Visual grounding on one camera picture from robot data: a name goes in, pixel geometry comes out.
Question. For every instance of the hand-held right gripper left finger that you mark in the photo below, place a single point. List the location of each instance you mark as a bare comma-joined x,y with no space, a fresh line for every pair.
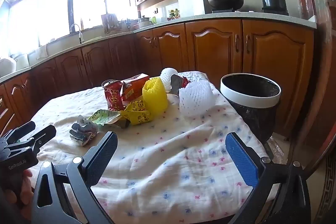
105,153

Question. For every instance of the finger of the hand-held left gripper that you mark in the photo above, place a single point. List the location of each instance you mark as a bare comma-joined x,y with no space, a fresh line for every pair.
42,138
25,129

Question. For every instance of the dish rack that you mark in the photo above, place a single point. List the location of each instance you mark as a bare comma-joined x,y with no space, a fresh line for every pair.
109,23

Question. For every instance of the dark silver-lined wrapper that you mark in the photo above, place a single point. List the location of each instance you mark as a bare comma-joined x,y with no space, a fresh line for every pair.
176,83

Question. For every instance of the yellow printed wrapper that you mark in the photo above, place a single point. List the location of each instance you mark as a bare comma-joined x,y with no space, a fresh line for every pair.
139,113

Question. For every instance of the white lidded pot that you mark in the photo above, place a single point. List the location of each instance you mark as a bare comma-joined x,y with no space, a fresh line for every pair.
144,22

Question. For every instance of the large white foam fruit net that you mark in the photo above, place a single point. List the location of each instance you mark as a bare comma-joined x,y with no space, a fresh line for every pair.
195,100

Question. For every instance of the green printed wrapper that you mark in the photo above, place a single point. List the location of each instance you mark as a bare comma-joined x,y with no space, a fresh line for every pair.
105,116

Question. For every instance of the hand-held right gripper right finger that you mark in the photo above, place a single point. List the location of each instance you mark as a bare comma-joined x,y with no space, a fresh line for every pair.
241,158

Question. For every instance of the white flower-printed cloth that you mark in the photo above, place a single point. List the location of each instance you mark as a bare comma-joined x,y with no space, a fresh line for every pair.
168,161

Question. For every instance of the grey kitchen countertop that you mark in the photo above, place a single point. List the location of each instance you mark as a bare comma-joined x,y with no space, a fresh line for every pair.
199,18

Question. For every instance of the black bin with white rim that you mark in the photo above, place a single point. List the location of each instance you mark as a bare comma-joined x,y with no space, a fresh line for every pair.
249,108

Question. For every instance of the cream rice cooker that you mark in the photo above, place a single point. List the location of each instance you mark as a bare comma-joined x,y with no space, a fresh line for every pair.
8,66

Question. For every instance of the person's left hand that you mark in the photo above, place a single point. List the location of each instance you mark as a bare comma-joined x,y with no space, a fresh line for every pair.
26,187

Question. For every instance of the wooden lower cabinets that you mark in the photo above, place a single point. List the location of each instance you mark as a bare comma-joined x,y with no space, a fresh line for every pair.
210,48

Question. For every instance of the gas stove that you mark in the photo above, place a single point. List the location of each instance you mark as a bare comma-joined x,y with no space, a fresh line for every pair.
252,12

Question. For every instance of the yellow foam fruit net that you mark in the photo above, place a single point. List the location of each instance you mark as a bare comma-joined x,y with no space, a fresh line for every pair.
155,95

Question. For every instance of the red carton box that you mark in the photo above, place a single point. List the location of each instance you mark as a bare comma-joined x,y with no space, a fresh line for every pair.
136,87

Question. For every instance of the grey paper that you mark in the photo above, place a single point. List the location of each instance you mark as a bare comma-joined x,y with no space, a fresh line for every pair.
82,130

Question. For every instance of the group of seasoning bottles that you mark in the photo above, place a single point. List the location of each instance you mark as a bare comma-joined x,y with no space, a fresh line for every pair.
174,14

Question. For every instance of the chrome sink faucet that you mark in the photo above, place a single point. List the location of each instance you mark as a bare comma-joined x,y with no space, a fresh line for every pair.
78,32

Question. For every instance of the kitchen window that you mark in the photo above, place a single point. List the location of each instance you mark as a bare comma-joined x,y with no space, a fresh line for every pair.
52,8

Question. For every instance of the small white foam fruit net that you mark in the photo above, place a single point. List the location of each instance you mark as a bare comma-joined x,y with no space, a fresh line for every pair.
168,75

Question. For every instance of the red snack wrapper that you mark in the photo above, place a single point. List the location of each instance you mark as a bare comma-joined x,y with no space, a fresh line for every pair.
114,95

